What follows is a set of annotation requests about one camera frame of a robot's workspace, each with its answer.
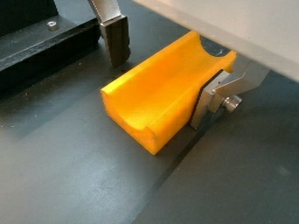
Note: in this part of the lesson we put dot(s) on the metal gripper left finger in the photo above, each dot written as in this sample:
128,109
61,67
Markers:
113,29

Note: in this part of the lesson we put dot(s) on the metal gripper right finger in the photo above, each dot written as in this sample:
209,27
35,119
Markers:
220,92

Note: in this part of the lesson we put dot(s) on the yellow arch block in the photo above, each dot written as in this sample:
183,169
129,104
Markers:
149,100

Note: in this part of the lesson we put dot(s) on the black curved fixture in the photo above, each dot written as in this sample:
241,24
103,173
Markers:
43,32

